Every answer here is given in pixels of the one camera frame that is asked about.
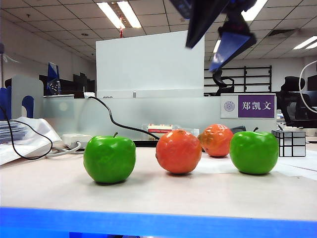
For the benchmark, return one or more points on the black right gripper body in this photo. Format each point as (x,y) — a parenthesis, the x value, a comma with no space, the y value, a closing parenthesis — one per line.
(239,5)

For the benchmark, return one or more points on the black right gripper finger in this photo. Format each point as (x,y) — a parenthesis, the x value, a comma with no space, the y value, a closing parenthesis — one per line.
(232,44)
(203,19)

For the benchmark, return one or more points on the reddish orange fruit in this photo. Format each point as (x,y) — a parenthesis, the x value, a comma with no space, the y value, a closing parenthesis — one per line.
(218,141)

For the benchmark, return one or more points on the green plastic apple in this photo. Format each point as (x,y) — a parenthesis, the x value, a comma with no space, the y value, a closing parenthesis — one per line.
(253,153)
(109,161)

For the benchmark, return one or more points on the orange fruit with navel dot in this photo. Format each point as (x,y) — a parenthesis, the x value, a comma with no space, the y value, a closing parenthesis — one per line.
(178,152)

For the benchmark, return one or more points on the ceiling fluorescent light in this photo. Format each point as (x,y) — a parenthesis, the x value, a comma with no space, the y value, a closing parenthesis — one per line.
(128,13)
(305,42)
(216,47)
(257,10)

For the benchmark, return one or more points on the black shelf rack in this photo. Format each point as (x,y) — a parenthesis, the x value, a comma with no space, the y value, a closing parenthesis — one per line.
(245,79)

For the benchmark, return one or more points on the purple white name plate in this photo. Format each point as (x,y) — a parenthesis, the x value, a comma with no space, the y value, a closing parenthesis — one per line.
(256,106)

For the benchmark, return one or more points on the white board panel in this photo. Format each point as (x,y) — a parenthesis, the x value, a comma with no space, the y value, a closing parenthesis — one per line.
(148,64)

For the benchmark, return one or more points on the red hanging ornament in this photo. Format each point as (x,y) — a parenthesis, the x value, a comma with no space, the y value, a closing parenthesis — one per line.
(121,32)

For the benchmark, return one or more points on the black stapler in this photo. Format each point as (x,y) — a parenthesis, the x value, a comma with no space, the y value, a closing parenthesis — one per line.
(239,128)

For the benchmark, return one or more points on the black mesh office chair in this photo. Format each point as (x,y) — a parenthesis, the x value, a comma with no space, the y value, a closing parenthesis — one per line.
(294,109)

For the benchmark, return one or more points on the red white box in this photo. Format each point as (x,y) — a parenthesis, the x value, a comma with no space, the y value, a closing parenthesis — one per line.
(161,129)

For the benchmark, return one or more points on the silver mirror cube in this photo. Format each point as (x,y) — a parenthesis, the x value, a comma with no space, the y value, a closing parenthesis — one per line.
(294,146)

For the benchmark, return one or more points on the white paper sheet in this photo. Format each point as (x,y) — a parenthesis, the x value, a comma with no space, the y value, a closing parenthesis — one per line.
(215,166)

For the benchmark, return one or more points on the frosted glass desk partition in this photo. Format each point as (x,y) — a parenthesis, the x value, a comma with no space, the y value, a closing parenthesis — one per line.
(94,116)

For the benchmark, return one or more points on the blue crystal trophy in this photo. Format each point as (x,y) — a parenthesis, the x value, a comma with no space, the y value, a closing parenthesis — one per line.
(53,74)

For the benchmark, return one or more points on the white power adapter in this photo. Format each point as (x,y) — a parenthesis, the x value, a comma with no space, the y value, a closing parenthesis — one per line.
(76,140)

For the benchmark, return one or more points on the grey metal bookend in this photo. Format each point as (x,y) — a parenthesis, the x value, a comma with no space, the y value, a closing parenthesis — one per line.
(27,85)

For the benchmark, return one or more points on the blue tape strip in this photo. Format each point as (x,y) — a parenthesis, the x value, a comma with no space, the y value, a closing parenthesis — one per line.
(158,223)

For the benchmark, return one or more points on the white plastic bag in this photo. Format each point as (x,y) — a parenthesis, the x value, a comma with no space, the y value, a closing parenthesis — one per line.
(42,129)

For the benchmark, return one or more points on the blue file holder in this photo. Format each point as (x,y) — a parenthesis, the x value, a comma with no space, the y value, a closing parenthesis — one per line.
(5,104)

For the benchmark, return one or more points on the printed paper stack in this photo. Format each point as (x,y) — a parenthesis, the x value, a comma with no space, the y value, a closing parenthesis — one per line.
(12,132)

